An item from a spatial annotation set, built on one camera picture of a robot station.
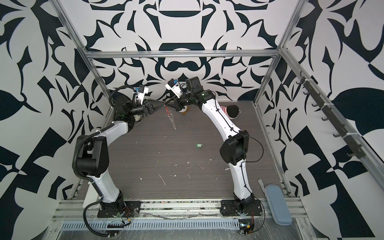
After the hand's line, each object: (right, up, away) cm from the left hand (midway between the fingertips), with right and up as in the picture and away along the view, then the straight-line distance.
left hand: (164, 100), depth 77 cm
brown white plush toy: (+9, -3, +38) cm, 39 cm away
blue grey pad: (+56, -51, -4) cm, 76 cm away
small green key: (+19, -27, +19) cm, 38 cm away
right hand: (+1, -1, 0) cm, 1 cm away
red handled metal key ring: (+3, -7, +2) cm, 7 cm away
